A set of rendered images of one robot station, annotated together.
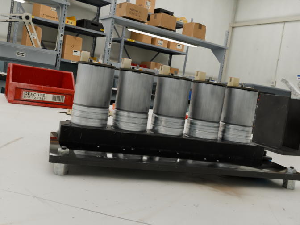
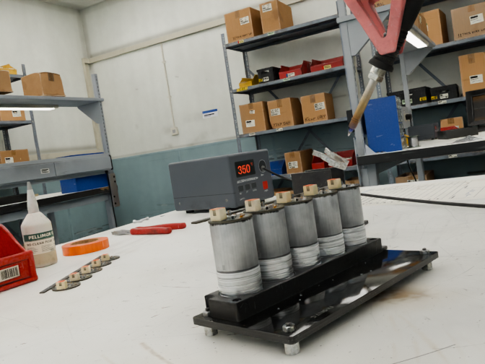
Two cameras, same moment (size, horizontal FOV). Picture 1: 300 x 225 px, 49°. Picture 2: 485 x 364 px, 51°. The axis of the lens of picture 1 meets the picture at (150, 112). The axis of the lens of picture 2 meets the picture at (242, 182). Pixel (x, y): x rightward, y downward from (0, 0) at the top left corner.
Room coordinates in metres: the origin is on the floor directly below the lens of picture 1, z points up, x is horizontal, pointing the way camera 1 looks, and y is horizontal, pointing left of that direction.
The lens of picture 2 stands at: (-0.03, 0.16, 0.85)
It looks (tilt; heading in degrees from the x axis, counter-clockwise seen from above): 3 degrees down; 332
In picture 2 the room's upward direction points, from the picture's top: 9 degrees counter-clockwise
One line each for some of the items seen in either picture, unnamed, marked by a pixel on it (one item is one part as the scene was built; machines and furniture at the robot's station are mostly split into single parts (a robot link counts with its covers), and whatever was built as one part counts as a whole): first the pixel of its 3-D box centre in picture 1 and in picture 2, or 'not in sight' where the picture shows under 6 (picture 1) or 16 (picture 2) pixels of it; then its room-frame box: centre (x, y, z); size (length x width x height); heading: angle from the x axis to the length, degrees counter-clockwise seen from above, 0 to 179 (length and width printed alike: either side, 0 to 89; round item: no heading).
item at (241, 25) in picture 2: not in sight; (299, 117); (3.98, -2.67, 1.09); 1.20 x 0.45 x 2.18; 34
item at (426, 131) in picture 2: not in sight; (424, 132); (2.14, -2.26, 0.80); 0.15 x 0.12 x 0.10; 27
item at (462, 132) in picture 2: not in sight; (457, 133); (1.86, -2.19, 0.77); 0.24 x 0.16 x 0.04; 141
